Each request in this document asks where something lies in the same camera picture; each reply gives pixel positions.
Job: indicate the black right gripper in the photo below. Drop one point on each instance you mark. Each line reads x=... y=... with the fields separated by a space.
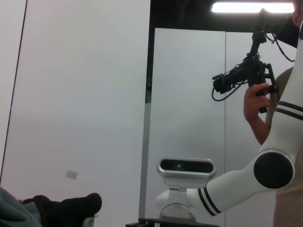
x=165 y=223

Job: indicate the green yellow black-edged towel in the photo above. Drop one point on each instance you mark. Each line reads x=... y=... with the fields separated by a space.
x=14 y=212

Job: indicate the black teleoperation controller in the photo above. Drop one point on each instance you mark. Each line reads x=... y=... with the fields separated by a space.
x=254 y=71

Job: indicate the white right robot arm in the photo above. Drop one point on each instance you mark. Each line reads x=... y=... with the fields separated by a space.
x=236 y=186

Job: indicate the person right hand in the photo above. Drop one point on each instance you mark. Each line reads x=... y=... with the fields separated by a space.
x=252 y=104

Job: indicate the black cloth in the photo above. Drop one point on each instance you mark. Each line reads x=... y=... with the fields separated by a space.
x=71 y=210

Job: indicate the person in beige shirt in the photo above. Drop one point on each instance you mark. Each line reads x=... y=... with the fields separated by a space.
x=288 y=208

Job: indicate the rectangular ceiling light panel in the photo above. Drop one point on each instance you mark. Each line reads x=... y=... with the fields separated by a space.
x=236 y=7

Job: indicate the gray partition post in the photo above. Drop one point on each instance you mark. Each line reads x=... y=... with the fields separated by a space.
x=145 y=153

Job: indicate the gray wall label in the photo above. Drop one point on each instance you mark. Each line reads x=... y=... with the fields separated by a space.
x=71 y=175

